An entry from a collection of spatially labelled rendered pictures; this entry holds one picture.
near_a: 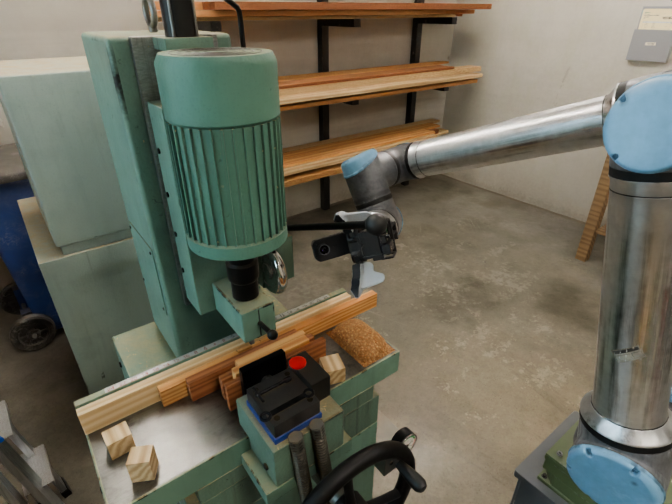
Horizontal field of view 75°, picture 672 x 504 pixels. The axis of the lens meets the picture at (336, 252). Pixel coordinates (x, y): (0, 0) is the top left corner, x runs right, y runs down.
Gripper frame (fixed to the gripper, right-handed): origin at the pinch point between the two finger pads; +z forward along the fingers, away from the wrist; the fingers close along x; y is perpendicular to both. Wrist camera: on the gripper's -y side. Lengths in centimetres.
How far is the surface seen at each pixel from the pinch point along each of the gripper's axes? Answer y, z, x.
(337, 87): -45, -231, -70
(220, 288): -27.5, -3.6, 2.4
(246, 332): -21.5, 1.5, 10.5
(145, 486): -33.8, 22.4, 26.0
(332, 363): -9.2, -6.1, 22.2
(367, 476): -14, -22, 61
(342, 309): -10.0, -23.0, 16.8
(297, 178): -83, -215, -17
